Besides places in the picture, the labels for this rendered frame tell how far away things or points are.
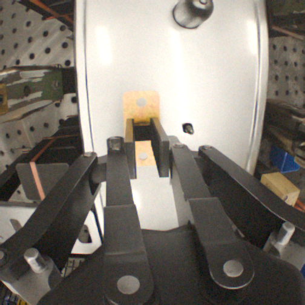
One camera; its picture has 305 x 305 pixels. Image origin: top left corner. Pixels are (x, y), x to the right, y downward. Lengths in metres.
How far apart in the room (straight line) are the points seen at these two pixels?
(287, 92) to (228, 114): 0.50
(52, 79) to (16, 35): 0.42
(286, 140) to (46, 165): 0.32
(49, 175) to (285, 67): 0.69
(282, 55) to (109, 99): 0.59
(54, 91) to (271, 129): 0.28
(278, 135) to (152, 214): 0.20
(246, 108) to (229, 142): 0.05
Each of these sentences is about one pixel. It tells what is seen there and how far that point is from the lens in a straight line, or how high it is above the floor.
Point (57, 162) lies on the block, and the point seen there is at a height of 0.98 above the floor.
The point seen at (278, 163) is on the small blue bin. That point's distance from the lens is 0.68.
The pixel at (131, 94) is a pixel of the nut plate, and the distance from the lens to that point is 0.20.
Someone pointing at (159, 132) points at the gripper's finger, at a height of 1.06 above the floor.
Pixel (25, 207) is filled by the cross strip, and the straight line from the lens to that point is 0.31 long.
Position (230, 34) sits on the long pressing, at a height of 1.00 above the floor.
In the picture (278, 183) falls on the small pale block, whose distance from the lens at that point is 0.27.
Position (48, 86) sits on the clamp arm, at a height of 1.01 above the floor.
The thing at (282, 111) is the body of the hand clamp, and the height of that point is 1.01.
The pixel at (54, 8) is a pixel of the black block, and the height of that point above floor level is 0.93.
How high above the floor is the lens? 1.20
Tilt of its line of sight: 66 degrees down
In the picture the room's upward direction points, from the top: 165 degrees clockwise
